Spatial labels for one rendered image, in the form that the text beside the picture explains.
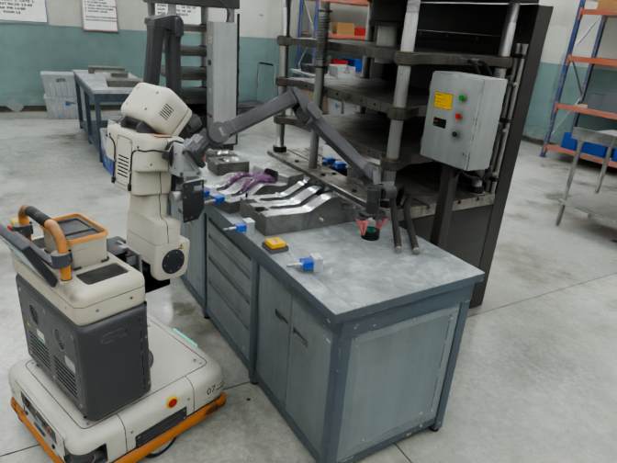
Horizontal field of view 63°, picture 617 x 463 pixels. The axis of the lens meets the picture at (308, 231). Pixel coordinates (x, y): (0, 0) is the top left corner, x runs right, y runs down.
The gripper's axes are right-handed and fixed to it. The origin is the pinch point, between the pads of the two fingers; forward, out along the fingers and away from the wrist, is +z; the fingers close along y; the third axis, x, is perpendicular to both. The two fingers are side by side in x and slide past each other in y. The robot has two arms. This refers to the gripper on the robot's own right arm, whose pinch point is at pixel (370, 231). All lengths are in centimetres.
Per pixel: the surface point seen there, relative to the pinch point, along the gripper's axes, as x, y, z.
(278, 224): 17.9, -35.3, -3.2
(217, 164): 104, -28, -7
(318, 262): -18.2, -38.5, -2.2
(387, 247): -11.2, 0.2, 3.0
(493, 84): -7, 55, -60
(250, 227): 23, -46, -2
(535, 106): 369, 641, 34
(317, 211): 17.7, -16.2, -5.9
